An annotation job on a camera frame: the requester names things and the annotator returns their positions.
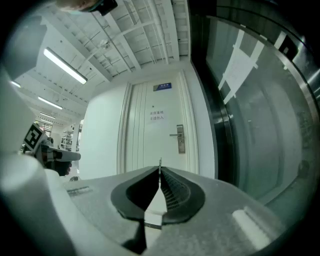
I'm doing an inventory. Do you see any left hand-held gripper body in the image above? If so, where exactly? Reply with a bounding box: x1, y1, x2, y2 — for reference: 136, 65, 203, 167
23, 121, 63, 171

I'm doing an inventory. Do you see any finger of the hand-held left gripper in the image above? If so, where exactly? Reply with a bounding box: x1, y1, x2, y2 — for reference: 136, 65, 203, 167
58, 149, 82, 162

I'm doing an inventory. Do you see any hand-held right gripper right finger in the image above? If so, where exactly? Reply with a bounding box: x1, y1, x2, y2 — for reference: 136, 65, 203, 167
143, 166, 287, 256

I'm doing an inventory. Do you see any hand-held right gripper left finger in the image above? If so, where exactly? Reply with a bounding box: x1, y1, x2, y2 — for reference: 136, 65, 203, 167
62, 166, 160, 255

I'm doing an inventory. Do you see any silver door lock plate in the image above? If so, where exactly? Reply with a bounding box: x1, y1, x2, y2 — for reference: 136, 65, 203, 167
176, 124, 186, 154

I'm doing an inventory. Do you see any glass partition with paper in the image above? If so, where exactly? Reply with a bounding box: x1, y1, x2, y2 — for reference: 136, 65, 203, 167
188, 0, 320, 216

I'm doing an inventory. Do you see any white paper sign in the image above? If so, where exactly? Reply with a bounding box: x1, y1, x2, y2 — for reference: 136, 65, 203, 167
146, 109, 168, 124

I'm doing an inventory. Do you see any blue door sign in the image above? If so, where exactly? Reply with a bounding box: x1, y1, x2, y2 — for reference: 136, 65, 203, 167
152, 82, 173, 93

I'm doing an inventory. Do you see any person's left hand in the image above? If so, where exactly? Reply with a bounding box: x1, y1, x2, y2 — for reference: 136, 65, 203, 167
57, 161, 74, 177

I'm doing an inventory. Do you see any white storage shelving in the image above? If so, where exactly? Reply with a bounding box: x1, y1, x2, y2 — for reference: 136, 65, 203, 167
60, 122, 81, 152

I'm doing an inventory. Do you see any taped white paper notice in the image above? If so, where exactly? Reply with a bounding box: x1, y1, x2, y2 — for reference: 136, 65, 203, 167
217, 29, 266, 106

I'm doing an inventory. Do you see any person's head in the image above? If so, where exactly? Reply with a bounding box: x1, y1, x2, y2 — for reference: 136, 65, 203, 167
55, 0, 101, 14

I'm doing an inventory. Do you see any black head-worn camera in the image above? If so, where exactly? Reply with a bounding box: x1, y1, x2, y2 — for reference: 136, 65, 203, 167
86, 0, 119, 17

